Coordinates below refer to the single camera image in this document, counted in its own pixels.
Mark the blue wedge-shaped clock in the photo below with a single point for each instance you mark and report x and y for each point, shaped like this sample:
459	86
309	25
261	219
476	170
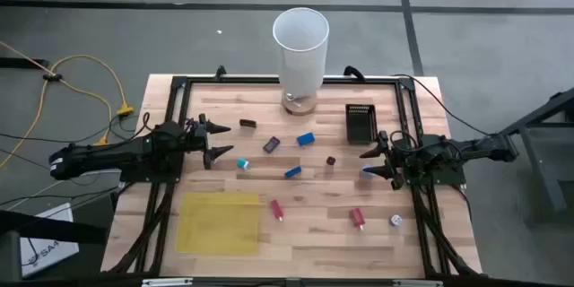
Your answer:
305	139

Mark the red wall charger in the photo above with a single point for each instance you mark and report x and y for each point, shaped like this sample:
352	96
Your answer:
357	217
276	209

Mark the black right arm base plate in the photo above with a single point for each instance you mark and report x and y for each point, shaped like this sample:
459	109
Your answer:
448	176

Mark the teal and white charger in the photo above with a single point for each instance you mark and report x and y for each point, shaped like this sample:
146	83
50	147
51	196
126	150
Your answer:
242	164

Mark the lavender cube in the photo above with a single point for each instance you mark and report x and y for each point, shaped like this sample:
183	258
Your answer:
367	174

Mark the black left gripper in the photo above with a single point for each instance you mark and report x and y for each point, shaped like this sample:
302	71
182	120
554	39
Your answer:
193	136

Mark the black beam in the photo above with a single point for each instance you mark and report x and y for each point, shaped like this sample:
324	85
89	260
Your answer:
45	228

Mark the black plastic mesh basket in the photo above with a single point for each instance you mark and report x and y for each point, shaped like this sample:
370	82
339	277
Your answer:
361	125

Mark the small dark digital clock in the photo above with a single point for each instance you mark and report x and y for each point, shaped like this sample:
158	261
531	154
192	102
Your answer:
247	123

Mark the silver rail bracket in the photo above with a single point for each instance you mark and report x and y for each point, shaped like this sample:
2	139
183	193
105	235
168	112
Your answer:
166	283
417	284

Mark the black floor bar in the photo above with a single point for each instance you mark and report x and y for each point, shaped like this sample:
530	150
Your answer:
22	62

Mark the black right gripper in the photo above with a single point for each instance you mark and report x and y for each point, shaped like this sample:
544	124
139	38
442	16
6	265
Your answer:
402	154

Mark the yellow translucent plastic bin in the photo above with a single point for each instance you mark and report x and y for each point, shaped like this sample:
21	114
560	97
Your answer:
217	224

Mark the dark blue digital clock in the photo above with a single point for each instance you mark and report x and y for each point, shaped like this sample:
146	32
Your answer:
271	144

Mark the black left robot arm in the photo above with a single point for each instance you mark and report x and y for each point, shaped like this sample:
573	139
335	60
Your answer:
112	157

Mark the round wooden lamp base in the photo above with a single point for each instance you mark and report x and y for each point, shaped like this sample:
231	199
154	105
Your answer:
299	108

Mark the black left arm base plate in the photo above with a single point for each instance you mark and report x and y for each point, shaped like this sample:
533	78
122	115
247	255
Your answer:
172	174

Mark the white cylindrical lamp shade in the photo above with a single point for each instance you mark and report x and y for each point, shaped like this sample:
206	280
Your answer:
300	63

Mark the white printed box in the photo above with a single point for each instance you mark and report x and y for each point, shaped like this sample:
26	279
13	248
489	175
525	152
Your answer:
49	251

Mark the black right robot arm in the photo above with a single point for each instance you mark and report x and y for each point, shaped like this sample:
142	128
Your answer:
475	148

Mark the grey metal stand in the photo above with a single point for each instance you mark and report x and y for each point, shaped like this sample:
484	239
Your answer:
538	161

